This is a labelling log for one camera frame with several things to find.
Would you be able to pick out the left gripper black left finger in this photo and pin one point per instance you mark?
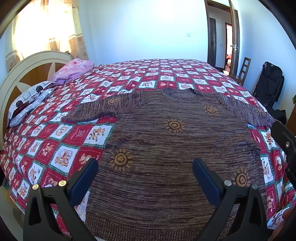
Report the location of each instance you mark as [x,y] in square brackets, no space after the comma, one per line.
[40,222]

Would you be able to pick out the pink crumpled blanket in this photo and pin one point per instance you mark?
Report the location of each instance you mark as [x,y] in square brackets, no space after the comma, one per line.
[72,70]

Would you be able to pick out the brown wooden door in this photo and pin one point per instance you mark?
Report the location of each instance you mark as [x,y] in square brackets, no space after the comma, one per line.
[223,35]

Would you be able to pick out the grey patterned pillow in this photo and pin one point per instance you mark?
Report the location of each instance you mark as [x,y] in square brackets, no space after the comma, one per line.
[27,98]

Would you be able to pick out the wooden chair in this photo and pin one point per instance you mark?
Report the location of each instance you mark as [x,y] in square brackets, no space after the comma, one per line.
[240,78]

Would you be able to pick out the cream wooden headboard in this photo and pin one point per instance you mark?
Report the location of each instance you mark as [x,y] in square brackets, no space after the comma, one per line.
[28,72]

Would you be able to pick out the red patchwork bedspread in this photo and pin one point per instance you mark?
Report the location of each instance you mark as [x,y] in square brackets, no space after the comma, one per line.
[43,148]

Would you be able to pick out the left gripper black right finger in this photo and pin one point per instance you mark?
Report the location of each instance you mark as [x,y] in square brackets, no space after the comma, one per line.
[245,203]

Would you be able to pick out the brown striped knit sweater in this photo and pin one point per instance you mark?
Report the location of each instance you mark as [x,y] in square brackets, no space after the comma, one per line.
[145,188]

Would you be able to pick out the person's right hand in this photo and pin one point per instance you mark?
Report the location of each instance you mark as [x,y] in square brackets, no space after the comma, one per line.
[286,215]

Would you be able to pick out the yellow patterned curtain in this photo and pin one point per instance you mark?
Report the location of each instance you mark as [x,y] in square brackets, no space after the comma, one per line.
[45,26]

